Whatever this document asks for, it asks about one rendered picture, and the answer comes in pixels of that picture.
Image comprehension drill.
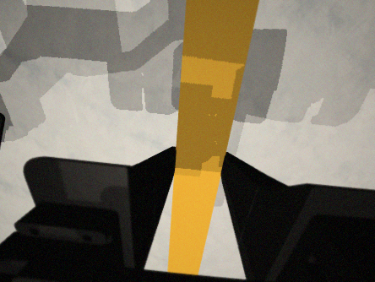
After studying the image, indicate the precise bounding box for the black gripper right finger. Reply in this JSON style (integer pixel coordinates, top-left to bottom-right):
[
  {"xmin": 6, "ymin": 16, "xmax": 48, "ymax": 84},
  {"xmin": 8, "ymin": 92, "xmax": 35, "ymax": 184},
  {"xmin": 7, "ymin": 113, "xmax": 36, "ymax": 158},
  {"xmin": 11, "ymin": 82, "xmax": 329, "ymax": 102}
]
[{"xmin": 220, "ymin": 152, "xmax": 375, "ymax": 282}]

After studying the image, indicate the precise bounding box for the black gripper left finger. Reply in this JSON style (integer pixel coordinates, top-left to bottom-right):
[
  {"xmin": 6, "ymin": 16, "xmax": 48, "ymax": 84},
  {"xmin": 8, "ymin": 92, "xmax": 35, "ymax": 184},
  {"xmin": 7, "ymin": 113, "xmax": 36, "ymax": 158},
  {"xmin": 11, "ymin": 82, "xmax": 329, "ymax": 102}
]
[{"xmin": 23, "ymin": 146, "xmax": 177, "ymax": 269}]

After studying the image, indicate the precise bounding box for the yellow bar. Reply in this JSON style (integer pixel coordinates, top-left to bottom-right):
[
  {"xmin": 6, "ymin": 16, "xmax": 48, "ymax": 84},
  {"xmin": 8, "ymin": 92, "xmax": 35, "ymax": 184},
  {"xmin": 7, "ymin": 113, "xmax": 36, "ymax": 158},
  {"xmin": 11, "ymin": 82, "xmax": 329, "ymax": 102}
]
[{"xmin": 167, "ymin": 0, "xmax": 259, "ymax": 275}]

